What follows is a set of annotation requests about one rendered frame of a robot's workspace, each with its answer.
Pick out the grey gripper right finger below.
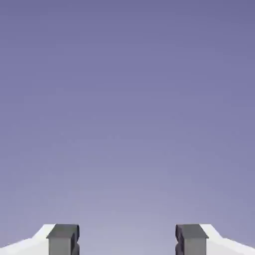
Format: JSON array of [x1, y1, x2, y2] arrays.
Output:
[[175, 223, 255, 255]]

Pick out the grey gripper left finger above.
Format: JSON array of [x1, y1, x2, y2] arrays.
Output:
[[0, 223, 81, 255]]

